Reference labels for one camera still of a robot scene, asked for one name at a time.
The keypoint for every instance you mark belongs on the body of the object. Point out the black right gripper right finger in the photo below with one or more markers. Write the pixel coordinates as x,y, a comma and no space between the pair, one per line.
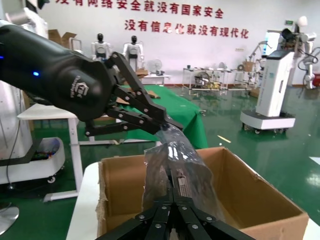
195,225

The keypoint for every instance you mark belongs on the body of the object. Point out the crinkled grey antistatic bag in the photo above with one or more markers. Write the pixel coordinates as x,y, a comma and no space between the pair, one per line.
202,175

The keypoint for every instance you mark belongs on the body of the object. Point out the white desk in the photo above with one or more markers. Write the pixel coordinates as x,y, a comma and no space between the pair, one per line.
50,112

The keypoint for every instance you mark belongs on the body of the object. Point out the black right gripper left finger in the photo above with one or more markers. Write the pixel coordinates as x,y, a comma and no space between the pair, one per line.
155,225

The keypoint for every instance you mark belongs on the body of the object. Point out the green cloth covered table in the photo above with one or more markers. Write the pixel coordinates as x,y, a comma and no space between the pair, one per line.
180,107

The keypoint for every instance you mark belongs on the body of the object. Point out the red wall slogan lettering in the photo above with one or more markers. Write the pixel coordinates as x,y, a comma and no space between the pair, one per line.
136,5
186,29

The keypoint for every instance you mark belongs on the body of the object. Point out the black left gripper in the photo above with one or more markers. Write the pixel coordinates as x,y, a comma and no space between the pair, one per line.
62,75

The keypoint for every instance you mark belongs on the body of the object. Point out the white robot mobile base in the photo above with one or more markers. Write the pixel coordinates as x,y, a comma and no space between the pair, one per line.
15,120

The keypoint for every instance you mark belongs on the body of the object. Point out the graphics card with silver bracket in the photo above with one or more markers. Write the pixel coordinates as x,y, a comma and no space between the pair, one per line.
182,182

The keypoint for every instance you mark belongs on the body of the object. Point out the metal shelving rack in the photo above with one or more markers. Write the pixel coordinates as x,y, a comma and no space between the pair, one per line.
215,80

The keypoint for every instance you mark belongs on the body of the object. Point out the white humanoid robot black head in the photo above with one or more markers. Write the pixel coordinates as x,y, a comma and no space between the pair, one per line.
100,48
133,51

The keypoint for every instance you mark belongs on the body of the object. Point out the brown cardboard box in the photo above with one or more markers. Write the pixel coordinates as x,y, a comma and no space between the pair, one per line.
250,190

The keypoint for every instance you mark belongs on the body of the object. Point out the small white table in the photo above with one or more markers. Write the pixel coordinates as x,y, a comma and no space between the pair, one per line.
156,77

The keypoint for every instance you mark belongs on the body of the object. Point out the white wheeled kiosk machine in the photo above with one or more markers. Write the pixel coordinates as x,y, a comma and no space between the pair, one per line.
272,82

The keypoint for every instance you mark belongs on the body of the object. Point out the grey round floor base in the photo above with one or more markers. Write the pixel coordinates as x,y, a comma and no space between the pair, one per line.
8,216

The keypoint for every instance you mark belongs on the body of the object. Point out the stacked cardboard boxes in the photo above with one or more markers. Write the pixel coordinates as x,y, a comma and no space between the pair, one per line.
60,37

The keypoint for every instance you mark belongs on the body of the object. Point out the white standing fan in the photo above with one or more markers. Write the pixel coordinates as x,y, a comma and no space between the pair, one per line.
154,65

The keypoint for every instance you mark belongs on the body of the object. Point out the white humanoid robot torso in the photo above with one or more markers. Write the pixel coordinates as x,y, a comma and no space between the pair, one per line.
35,22

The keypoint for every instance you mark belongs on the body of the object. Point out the white armed robot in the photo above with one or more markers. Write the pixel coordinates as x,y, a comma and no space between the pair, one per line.
310,37

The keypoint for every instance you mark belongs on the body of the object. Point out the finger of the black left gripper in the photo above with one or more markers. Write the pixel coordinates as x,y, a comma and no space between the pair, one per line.
157,113
135,120

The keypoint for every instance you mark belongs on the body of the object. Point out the green exit sign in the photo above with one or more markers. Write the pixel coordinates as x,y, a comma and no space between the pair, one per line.
289,22

